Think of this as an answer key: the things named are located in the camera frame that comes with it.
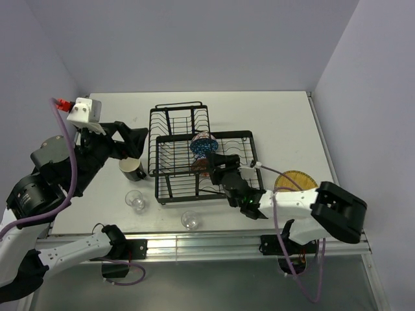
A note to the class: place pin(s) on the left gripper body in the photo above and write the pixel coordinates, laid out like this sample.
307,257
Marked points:
96,149

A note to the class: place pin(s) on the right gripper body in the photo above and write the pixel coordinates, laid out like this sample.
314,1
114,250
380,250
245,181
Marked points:
231,203

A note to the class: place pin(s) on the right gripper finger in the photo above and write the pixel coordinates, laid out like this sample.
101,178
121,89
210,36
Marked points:
228,160
211,168

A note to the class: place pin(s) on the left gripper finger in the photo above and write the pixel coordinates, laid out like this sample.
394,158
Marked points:
133,143
110,128

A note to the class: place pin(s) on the orange patterned bowl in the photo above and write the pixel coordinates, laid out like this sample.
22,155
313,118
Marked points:
201,165

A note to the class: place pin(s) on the black mug white inside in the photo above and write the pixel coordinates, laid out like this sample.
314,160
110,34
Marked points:
132,169

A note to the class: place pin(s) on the blue patterned bowl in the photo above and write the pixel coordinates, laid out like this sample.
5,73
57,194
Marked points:
202,144

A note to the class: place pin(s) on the yellow woven round plate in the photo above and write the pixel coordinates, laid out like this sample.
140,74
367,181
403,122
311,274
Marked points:
294,180

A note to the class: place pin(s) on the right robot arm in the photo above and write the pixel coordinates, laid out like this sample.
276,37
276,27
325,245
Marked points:
314,214

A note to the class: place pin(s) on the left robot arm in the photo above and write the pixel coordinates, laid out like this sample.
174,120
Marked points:
35,199

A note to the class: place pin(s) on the clear glass front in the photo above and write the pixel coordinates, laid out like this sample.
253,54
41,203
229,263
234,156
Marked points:
191,220

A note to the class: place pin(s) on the clear glass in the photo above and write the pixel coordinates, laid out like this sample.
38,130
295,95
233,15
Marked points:
135,200
191,220

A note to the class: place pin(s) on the clear glass left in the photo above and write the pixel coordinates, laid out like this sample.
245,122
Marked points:
135,200

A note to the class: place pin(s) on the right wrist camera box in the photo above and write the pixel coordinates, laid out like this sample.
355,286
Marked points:
250,171

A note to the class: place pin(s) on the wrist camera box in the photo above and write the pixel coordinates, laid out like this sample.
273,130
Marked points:
84,113
250,171

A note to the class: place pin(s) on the black wire dish rack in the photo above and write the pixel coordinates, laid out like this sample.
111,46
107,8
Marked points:
181,146

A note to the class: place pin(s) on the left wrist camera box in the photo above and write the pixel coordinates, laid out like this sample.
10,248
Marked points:
84,113

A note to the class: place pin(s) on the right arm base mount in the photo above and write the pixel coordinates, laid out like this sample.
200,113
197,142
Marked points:
270,245

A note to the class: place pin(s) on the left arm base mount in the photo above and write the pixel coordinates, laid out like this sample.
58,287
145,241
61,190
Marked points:
135,249

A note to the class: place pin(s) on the aluminium mounting rail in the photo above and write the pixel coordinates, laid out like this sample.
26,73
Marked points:
207,246

